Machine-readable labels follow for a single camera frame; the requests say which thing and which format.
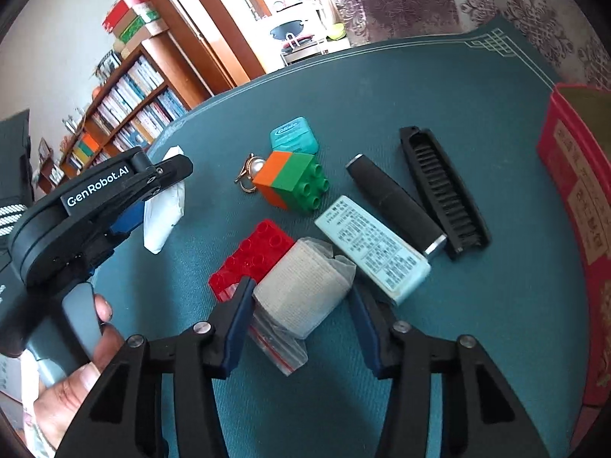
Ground black comb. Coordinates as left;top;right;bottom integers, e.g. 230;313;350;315
399;126;492;261

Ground metal keyring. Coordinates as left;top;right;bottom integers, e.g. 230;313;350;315
234;153;265;194

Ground person's left hand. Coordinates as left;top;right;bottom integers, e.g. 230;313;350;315
33;294;124;450

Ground patterned curtain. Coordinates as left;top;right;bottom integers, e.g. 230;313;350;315
336;0;610;89

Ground orange green toy brick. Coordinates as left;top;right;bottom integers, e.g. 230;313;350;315
253;151;330;215

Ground red long toy brick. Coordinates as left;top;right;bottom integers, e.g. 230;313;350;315
208;219;295;302

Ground red pink tin box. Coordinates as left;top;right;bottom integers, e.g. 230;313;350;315
537;84;610;406

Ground light blue printed box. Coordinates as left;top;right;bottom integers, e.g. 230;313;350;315
315;195;431;306

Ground wooden bookshelf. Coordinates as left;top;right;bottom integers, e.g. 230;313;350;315
34;32;210;194

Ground teal table mat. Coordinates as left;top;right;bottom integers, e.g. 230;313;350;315
94;17;588;457

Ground black cylindrical tube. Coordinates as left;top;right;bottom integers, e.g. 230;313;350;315
346;153;448;258

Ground wooden door frame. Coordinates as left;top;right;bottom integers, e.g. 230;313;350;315
150;0;285;94

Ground teal dental floss box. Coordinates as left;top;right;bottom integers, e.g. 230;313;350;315
269;117;319;155

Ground stacked boxes on shelf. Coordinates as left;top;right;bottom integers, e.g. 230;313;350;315
102;0;169;59

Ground black wok on stand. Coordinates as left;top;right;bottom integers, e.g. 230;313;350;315
270;20;304;50

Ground white tissue pack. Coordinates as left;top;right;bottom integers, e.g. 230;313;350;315
143;145;187;256

